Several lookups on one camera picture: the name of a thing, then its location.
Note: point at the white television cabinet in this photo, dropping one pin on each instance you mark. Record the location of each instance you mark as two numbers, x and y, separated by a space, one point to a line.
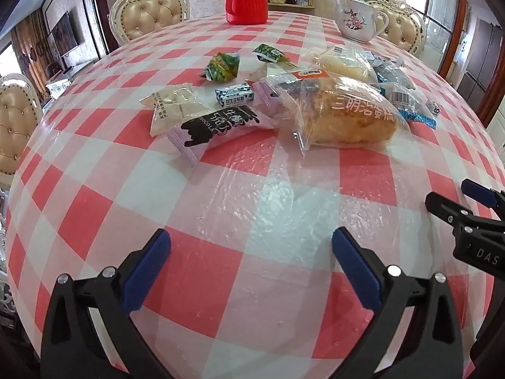
65 81

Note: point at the ornate beige tufted chair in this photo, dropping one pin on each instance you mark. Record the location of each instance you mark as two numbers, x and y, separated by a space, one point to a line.
15 118
400 21
150 14

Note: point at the large clear bread packet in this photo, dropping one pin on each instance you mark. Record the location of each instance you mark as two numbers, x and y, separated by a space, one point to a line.
347 118

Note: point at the blue white candy packet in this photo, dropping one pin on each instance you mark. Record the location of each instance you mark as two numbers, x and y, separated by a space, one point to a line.
234 94

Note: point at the clear packet of white snacks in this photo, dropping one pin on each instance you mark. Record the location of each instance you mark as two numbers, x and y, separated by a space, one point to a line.
169 102

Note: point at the brown curtain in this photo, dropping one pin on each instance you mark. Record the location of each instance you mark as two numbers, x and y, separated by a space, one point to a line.
29 43

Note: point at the clear packet of pale cake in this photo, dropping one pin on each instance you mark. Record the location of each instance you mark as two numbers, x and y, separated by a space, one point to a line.
347 65

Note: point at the dark green snack packet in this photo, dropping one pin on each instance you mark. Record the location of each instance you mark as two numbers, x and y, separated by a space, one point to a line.
270 53

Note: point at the grey blue snack packet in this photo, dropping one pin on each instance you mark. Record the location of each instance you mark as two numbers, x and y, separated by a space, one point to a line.
388 73

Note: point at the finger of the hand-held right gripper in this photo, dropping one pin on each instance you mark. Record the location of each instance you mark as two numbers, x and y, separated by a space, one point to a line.
453 213
478 193

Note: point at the red white checkered tablecloth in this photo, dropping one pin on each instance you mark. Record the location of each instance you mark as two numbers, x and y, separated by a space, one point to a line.
256 205

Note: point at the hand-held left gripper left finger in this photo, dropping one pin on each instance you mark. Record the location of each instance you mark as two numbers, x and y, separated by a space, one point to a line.
148 268

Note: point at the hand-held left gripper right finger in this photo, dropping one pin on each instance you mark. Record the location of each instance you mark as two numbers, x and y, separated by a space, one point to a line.
355 268

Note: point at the green yellow snack packet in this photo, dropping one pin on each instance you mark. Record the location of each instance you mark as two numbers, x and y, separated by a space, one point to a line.
223 65

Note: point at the white floral teapot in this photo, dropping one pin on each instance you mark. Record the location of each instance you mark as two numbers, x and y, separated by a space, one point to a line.
355 19

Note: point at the orange label clear snack packet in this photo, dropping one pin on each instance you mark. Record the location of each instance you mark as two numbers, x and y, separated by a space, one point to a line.
272 87

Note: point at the wall television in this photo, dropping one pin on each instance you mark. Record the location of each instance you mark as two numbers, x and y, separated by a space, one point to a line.
65 33

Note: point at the glass partition door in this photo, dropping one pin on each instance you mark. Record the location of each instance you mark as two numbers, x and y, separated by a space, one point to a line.
444 19

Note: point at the clear blue edged snack packet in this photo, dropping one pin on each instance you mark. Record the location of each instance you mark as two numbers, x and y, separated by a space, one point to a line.
410 104

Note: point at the black white snack packet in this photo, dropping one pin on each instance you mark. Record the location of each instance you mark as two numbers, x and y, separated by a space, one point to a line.
213 126

